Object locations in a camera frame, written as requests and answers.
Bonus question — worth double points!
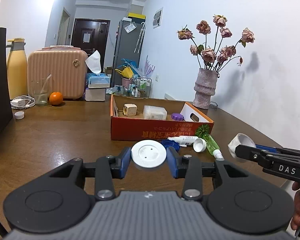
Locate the white tube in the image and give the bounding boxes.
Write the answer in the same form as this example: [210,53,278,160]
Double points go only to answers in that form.
[168,135,198,147]

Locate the white round disc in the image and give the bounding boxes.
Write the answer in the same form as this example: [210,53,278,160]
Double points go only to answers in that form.
[131,140,167,168]

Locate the purple flower wall sticker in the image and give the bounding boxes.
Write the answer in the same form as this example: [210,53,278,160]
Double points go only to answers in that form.
[144,55,155,78]

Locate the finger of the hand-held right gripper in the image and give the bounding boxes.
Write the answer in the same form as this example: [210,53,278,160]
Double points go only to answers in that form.
[234,144,274,167]
[255,144,300,158]

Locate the beige plug adapter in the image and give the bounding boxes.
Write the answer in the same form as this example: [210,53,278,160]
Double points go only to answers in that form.
[123,103,138,117]

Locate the folded umbrella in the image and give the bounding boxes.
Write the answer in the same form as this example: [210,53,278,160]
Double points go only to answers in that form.
[134,22,147,53]

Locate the white ribbed cap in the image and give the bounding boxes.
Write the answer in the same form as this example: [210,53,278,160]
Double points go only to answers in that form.
[193,139,207,153]

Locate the orange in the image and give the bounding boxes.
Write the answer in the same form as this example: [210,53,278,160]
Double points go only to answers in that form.
[49,92,64,106]

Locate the yellow thermos jug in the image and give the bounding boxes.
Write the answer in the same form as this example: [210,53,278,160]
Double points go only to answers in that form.
[6,38,28,100]

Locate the yellow and black box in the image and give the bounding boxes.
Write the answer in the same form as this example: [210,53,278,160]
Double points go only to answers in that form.
[128,12,147,23]

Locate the clear glass cup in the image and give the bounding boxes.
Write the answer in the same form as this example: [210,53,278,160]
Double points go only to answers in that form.
[31,79,50,105]

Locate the white box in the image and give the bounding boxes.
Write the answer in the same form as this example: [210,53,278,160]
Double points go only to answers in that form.
[85,87,106,102]

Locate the framed wall picture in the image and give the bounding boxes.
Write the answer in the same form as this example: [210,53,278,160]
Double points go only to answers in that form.
[152,7,164,29]

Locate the clear drinking straw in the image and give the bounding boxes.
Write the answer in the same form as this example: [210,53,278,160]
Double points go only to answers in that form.
[39,74,52,98]

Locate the white charger with cable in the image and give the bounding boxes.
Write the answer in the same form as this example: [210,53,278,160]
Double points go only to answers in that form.
[10,95,36,109]

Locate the dark brown door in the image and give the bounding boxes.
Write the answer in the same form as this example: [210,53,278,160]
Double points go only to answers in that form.
[71,18,110,68]

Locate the green spray bottle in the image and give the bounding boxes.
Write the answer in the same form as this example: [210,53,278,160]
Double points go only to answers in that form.
[202,134,225,160]

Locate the orange cardboard box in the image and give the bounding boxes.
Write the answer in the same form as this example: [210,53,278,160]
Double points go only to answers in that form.
[110,94,215,141]

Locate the yellow watering can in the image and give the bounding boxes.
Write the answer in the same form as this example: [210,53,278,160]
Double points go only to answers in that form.
[115,66,134,78]

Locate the pink stone vase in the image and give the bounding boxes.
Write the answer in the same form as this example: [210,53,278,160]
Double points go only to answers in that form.
[192,67,219,110]

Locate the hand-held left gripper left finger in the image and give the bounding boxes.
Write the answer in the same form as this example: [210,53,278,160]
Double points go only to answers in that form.
[49,147,132,201]

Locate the blue tissue box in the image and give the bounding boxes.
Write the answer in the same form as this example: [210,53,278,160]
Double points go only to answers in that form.
[85,50,110,88]

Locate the pink ribbed suitcase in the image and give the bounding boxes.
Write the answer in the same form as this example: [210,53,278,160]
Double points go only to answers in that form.
[27,45,88,100]

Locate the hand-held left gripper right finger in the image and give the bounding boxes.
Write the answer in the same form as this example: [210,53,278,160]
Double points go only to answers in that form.
[166,146,250,202]

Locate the white cup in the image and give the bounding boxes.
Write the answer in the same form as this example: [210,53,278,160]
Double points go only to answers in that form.
[227,133,257,158]

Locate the light side door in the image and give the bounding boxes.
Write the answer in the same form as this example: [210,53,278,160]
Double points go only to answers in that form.
[57,7,71,47]

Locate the translucent plastic box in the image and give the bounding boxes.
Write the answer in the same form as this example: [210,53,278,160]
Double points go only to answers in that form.
[143,105,167,120]

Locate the blue lid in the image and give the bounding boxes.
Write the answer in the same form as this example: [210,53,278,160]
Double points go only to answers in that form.
[161,140,180,153]

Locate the wire rack with bottles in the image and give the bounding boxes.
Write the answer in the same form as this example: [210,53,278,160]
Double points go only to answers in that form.
[131,75,152,98]

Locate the bunch of dried pink roses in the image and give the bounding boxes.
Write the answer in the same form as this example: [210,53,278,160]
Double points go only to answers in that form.
[177,14,255,72]

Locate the grey refrigerator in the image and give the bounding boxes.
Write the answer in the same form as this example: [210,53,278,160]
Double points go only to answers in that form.
[111,19,147,90]

